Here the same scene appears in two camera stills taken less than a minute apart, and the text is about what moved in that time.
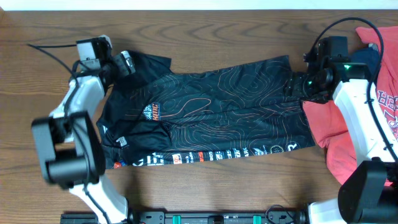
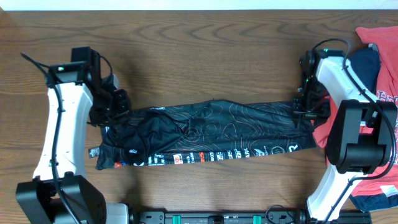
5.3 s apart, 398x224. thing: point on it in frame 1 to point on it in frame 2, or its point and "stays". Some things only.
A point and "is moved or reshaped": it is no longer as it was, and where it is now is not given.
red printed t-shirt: [322, 117] stays
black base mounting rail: [191, 216] stays
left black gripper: [115, 68] to [101, 115]
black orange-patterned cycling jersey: [158, 113] is moved or reshaped
